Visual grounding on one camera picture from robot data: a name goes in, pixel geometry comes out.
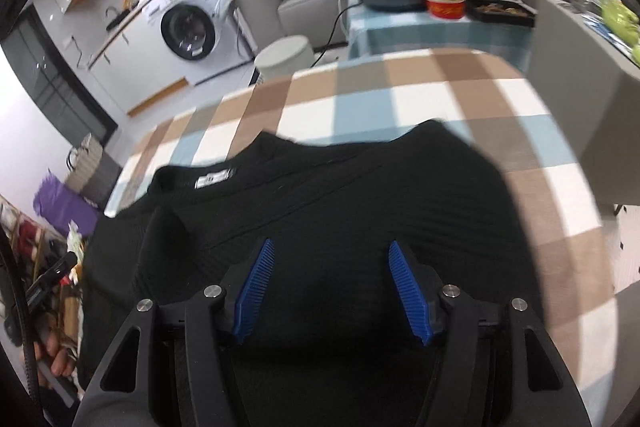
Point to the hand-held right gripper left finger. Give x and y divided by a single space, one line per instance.
255 292

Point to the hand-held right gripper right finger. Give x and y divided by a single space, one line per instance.
410 292

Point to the black knit sweater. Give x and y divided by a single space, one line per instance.
325 207

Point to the person's left hand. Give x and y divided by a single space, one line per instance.
57 357

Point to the wooden shoe rack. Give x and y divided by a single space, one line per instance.
20 232

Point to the purple bag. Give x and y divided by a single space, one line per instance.
62 207

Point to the woven laundry basket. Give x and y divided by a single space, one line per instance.
87 167

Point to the black glass door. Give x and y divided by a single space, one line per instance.
55 87

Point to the checked tablecloth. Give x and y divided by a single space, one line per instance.
425 97

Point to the white base cabinet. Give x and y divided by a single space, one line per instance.
135 67

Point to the white round stool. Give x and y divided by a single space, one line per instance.
285 57

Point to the white washing machine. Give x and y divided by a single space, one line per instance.
225 52

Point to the light blue tablecloth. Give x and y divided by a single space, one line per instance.
425 37

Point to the red noodle bowl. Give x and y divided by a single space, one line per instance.
445 9

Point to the black food tray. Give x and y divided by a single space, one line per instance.
502 12

